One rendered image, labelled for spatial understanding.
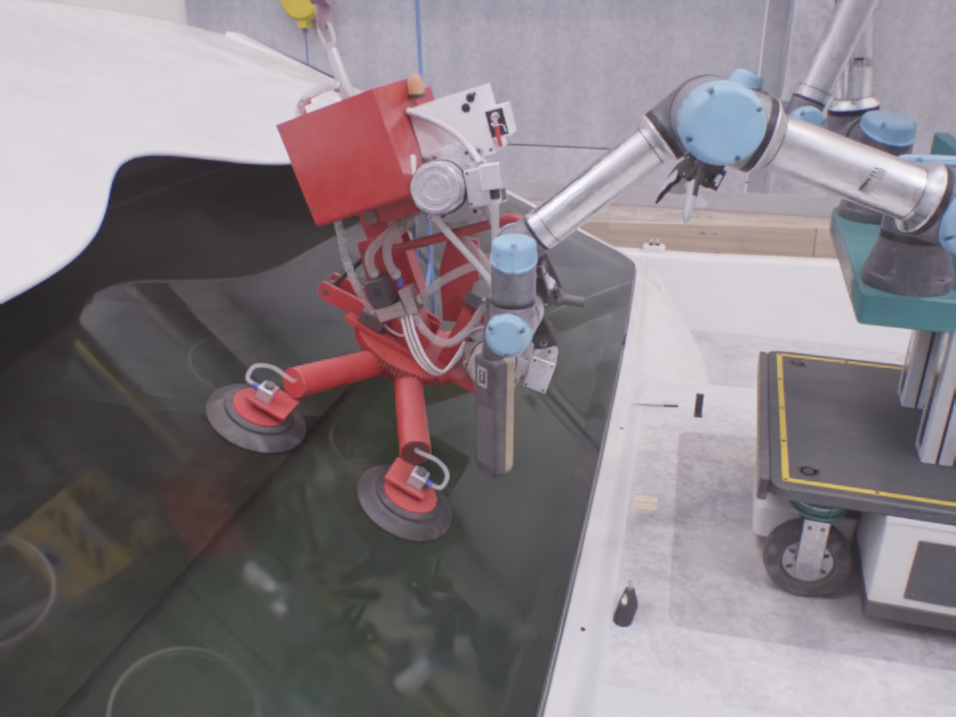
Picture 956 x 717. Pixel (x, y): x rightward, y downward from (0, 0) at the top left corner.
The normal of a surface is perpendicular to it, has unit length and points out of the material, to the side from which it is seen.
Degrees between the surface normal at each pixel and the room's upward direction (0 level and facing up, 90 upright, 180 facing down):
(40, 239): 21
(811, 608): 0
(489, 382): 90
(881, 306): 90
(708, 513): 0
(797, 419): 0
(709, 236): 90
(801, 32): 90
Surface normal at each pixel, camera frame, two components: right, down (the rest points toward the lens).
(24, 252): 0.34, -0.80
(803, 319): -0.29, 0.39
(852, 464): 0.00, -0.91
